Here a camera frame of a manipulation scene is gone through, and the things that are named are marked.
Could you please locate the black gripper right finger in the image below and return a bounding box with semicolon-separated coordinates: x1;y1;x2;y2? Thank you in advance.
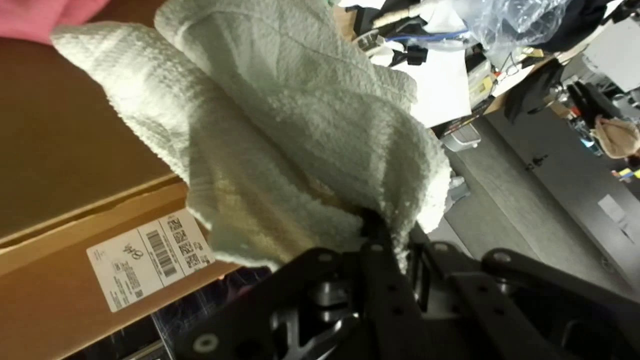
406;228;640;360

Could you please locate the grey laptop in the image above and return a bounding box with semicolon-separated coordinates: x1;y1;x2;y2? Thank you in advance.
443;87;640;297

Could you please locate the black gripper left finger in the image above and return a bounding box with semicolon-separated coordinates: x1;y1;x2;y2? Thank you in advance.
174;208;428;360

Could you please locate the pink cloth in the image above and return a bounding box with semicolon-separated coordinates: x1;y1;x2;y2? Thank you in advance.
0;0;112;46

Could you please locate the brown cardboard box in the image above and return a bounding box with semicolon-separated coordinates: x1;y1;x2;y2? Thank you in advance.
0;36;243;360

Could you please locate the white terry towel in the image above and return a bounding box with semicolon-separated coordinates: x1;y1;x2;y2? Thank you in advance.
50;0;455;273

